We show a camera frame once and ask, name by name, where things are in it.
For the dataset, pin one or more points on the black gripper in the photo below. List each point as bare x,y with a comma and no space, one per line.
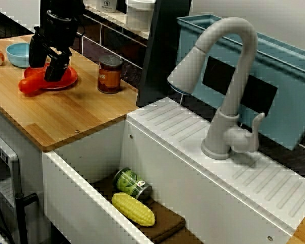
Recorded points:
59,36

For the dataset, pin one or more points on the red chili pepper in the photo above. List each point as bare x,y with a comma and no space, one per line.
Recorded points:
30,85

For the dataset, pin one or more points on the green pea can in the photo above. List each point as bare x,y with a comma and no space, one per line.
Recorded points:
128,181

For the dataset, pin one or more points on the yellow toy corn cob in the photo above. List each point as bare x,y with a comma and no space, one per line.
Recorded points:
132,208

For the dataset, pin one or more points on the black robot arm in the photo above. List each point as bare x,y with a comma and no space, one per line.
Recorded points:
66,6

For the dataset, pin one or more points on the red plastic plate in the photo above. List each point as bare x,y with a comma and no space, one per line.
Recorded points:
71,76

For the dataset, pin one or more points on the light blue bowl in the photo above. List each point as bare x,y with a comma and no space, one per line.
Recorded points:
16,54

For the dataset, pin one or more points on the orange labelled jar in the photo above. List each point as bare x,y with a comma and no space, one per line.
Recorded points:
109,76

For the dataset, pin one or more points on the white tiled shelf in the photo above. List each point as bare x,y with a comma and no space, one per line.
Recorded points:
111,16

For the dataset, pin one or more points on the grey appliance front panel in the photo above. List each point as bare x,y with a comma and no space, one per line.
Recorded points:
12,162

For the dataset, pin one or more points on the white toy sink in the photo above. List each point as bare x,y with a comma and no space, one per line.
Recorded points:
167,152

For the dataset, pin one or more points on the brown cloth mat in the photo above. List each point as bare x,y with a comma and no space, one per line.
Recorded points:
165,218

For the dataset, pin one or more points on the grey toy faucet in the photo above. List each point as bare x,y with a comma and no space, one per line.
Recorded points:
244,38

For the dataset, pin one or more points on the teal plastic dish rack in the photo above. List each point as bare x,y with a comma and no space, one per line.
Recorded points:
282,66

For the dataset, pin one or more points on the black kitchen frame post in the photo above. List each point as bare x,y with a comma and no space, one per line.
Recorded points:
162,50
42,12

